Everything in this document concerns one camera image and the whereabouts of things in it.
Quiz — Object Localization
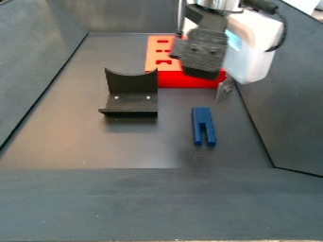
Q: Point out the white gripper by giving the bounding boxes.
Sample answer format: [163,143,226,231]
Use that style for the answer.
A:
[215,9,284,102]

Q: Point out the blue square-circle peg object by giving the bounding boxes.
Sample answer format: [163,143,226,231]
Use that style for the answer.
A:
[192,107,218,147]

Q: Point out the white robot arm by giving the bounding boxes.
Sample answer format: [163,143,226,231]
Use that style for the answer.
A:
[180,0,287,100]

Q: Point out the red shape-sorter fixture block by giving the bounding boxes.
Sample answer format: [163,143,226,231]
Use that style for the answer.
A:
[144,35,226,88]

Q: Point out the black curved regrasp stand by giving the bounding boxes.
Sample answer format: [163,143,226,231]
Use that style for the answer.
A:
[99,69,158,117]

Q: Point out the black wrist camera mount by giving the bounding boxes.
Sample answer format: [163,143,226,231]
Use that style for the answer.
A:
[170,1,228,80]

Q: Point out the black camera cable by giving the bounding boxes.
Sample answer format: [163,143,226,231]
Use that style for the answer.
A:
[242,0,288,53]

